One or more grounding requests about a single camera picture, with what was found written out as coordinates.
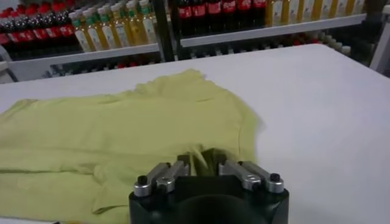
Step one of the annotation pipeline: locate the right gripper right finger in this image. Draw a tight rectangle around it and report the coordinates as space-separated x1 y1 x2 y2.
218 154 286 194

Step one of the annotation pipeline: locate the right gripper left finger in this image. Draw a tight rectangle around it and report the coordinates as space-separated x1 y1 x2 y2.
133 154 192 198

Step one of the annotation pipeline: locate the light green T-shirt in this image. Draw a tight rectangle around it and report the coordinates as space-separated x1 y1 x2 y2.
0 68 263 224

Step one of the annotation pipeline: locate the white beverage display shelf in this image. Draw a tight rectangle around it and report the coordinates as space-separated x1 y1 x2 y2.
0 0 171 85
170 0 390 72

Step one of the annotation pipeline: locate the yellow juice bottle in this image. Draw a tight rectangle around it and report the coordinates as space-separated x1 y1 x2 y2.
313 0 333 22
68 11 92 53
347 0 366 18
82 9 106 51
139 0 158 44
111 3 132 48
97 6 119 49
125 1 146 46
297 0 316 24
282 0 300 26
330 0 350 19
265 0 284 27

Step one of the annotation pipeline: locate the red cap cola bottle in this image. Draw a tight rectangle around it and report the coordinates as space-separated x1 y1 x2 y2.
251 0 268 28
236 0 253 30
192 0 208 34
0 10 12 46
19 6 37 43
206 0 222 33
45 2 65 40
59 0 77 39
221 0 238 31
7 9 24 45
178 0 194 36
32 4 51 42

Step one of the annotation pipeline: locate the black cabinet post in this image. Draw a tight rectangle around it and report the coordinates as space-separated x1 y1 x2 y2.
151 0 181 61

